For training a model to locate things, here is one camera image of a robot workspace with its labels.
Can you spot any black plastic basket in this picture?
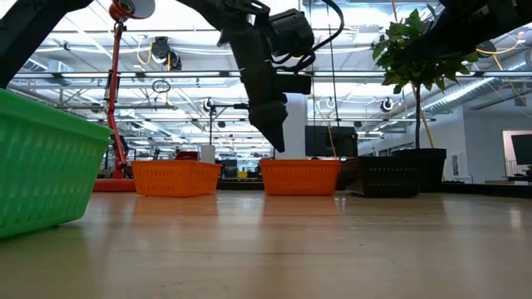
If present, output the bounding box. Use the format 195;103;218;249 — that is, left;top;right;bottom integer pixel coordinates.
347;166;421;174
340;168;421;199

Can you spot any red pole stand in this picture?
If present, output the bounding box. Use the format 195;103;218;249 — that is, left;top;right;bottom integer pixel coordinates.
93;0;157;194

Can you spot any dark wall screen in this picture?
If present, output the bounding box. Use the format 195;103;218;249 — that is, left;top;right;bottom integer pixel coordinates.
510;133;532;166

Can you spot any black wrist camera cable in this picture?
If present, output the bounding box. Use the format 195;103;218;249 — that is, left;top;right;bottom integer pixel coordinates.
273;0;346;72

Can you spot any white building pillar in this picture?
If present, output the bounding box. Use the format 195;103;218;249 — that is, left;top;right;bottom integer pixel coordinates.
273;93;308;161

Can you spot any silver ventilation duct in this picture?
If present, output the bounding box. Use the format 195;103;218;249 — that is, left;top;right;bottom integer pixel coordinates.
419;76;504;117
12;49;74;86

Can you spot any green leafy potted tree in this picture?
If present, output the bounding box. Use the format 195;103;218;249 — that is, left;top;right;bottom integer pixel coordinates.
371;7;480;150

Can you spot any black gantry frame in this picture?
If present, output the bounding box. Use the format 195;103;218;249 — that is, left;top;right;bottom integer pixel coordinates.
209;102;277;164

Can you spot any green plastic basket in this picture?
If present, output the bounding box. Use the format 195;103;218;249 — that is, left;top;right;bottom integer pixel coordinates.
0;88;115;145
0;105;112;240

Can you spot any black table frame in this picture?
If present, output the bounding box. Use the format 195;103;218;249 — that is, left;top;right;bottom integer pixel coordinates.
215;178;532;199

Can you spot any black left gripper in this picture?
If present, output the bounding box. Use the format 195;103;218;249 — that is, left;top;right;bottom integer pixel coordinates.
218;12;313;154

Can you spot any black monitor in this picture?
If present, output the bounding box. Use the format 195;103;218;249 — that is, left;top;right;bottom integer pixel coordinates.
304;125;359;159

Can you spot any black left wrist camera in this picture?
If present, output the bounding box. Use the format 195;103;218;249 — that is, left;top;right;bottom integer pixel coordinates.
268;7;316;58

